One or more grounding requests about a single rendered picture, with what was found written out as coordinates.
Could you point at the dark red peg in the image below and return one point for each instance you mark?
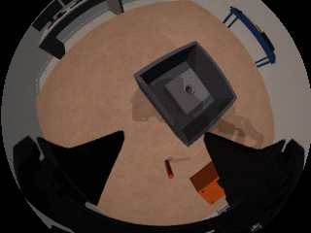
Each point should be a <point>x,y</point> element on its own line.
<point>168,170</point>

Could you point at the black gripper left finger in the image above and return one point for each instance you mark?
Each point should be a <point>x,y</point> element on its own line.
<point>87,166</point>

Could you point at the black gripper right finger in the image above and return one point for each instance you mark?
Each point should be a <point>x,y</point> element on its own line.
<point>238,167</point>

